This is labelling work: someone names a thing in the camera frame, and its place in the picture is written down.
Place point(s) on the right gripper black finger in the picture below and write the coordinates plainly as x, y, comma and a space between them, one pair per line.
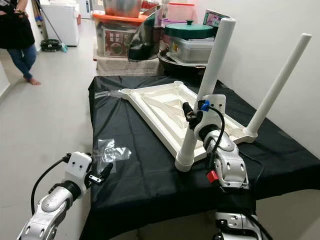
189, 114

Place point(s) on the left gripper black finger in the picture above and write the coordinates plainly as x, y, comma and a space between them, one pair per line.
107, 170

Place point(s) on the red tag on right arm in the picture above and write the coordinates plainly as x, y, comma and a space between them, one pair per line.
212, 176

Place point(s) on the white plastic children table top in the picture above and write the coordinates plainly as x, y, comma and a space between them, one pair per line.
167, 107

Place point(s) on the black tablecloth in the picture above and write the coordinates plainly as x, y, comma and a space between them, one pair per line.
145, 190

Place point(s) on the black wok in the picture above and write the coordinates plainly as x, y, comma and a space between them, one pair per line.
167, 64

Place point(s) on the clear plastic storage box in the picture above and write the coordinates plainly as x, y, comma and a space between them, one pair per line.
192, 50

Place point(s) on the beige cloth-covered bench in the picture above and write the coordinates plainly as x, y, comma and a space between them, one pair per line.
125, 66

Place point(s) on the black shiny bag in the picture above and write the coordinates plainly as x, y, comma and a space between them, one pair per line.
145, 45

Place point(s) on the colourful printed carton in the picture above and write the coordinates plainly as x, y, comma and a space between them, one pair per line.
212, 17

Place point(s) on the clear storage box orange lid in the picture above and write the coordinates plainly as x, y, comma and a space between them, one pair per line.
117, 42

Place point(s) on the silver robot leg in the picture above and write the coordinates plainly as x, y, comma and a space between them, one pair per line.
235, 227

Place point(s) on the mop with green head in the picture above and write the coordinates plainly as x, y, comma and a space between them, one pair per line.
64, 48

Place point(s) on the person in black apron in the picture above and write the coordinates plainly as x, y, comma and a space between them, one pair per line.
17, 30

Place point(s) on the white cabinet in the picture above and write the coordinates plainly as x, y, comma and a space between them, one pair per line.
62, 22

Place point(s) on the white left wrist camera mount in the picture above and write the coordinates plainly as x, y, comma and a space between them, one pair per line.
79, 167

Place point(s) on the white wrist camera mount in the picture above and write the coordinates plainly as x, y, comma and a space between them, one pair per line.
215, 107
79, 167

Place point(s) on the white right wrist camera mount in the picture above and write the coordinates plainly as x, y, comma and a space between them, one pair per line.
215, 107

